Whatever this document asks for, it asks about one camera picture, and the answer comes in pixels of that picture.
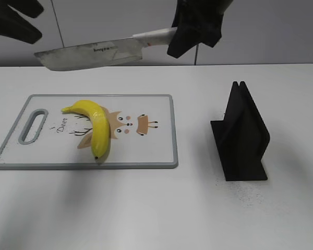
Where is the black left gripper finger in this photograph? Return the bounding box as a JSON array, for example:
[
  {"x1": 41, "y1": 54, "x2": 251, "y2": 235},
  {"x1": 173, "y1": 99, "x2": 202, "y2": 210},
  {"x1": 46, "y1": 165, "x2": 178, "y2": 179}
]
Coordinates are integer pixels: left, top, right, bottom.
[
  {"x1": 0, "y1": 7, "x2": 42, "y2": 44},
  {"x1": 15, "y1": 0, "x2": 44, "y2": 18}
]

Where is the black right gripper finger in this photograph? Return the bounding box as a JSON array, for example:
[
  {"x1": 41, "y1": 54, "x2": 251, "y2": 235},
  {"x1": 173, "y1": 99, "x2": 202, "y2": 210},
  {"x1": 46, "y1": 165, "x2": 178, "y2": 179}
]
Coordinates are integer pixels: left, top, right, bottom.
[
  {"x1": 167, "y1": 0, "x2": 206, "y2": 58},
  {"x1": 200, "y1": 0, "x2": 233, "y2": 47}
]

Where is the white-handled kitchen knife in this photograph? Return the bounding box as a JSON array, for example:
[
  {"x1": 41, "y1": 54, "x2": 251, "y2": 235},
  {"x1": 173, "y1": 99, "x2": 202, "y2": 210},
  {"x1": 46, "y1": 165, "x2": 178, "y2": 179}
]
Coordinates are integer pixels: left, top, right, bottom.
[{"x1": 34, "y1": 27, "x2": 177, "y2": 71}]

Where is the yellow plastic banana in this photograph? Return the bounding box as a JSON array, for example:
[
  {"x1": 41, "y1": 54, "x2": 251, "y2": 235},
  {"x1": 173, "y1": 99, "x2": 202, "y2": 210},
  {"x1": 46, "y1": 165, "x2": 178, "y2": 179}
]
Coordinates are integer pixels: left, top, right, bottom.
[{"x1": 61, "y1": 100, "x2": 110, "y2": 160}]

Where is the white deer cutting board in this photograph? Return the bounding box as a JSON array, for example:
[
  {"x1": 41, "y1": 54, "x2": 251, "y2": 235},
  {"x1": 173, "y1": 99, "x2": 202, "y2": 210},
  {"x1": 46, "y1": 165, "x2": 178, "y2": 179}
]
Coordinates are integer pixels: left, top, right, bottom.
[{"x1": 0, "y1": 94, "x2": 178, "y2": 170}]

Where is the black knife stand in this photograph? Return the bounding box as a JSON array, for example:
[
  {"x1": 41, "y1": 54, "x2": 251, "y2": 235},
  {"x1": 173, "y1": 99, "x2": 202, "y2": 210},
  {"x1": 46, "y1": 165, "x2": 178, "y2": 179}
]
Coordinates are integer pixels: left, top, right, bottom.
[{"x1": 210, "y1": 81, "x2": 270, "y2": 181}]

